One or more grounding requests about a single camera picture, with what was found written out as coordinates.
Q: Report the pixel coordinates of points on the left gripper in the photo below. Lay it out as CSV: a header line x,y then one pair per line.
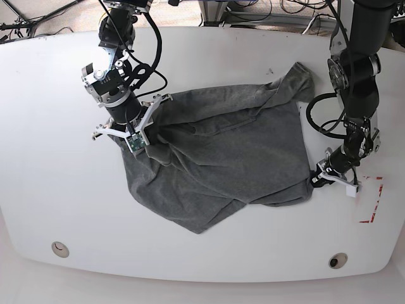
x,y
335,162

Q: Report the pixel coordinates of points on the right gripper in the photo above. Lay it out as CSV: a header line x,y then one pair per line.
x,y
127,108

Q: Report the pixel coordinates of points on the grey T-shirt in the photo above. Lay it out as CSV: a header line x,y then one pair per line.
x,y
219,149

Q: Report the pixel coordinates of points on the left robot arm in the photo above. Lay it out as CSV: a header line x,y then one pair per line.
x,y
353,65

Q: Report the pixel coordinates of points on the red tape rectangle marking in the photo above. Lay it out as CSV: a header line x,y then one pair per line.
x,y
368,199

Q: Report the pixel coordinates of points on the right table grommet hole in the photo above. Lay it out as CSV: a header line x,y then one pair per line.
x,y
338,260

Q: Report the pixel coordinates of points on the table grommet hole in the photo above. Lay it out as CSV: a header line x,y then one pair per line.
x,y
60,249
338,260

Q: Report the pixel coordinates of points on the black tripod stand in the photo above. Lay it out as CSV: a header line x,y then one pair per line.
x,y
24,28

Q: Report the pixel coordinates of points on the left table grommet hole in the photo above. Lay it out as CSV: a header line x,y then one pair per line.
x,y
60,249

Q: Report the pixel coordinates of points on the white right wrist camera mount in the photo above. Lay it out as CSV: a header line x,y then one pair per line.
x,y
134,133

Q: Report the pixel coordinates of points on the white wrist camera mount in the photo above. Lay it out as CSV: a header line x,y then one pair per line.
x,y
134,133
352,187

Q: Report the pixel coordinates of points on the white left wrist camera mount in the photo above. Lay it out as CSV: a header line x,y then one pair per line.
x,y
352,187

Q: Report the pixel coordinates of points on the aluminium frame rail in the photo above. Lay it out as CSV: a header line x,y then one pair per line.
x,y
319,21

